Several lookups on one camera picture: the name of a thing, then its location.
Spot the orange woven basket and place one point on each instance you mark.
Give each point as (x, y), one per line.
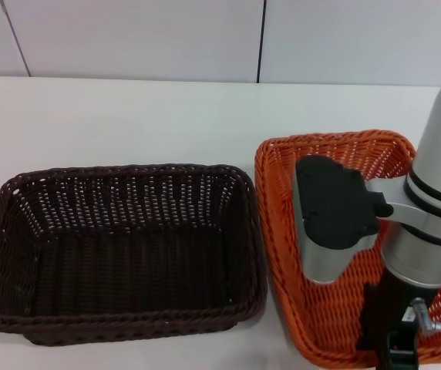
(278, 216)

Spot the dark brown woven basket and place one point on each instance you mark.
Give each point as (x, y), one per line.
(120, 254)

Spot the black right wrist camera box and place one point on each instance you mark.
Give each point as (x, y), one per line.
(371, 312)

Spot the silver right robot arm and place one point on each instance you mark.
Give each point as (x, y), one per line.
(432, 154)

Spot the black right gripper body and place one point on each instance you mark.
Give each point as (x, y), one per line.
(401, 300)

